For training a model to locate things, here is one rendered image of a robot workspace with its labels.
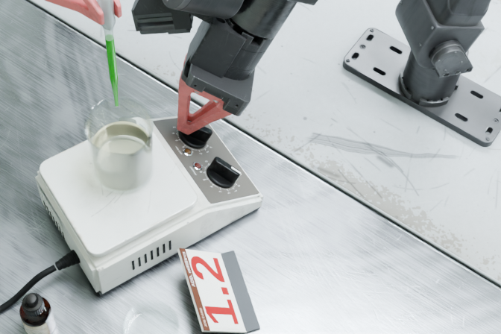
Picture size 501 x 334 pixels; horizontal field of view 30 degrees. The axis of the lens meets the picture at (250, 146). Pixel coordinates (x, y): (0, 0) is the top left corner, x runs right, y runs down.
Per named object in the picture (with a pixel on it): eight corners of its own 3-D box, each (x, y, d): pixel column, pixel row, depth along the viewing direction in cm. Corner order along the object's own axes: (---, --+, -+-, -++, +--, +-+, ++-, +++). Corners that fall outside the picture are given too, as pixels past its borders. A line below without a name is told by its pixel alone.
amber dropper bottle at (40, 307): (34, 306, 92) (24, 278, 86) (61, 317, 92) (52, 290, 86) (19, 333, 91) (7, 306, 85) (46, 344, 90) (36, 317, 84)
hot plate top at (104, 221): (141, 117, 96) (141, 112, 95) (202, 203, 90) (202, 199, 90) (36, 168, 92) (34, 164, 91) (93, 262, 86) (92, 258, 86)
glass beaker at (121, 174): (80, 162, 92) (71, 114, 84) (136, 133, 94) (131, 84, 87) (115, 215, 89) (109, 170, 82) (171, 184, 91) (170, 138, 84)
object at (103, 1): (105, 21, 73) (101, -17, 70) (112, 33, 73) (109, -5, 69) (98, 24, 73) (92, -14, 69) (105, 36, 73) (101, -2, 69)
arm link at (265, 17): (221, 39, 85) (256, -18, 81) (202, 0, 89) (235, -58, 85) (280, 50, 89) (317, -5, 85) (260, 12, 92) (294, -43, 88)
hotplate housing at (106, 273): (200, 124, 105) (201, 82, 98) (264, 210, 100) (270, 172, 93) (21, 213, 98) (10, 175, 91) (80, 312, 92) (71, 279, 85)
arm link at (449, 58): (438, 54, 95) (487, 44, 96) (407, -10, 99) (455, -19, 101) (425, 89, 100) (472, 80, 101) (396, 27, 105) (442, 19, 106)
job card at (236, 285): (233, 251, 97) (235, 233, 93) (260, 329, 92) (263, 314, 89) (177, 265, 95) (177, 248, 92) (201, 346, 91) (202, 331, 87)
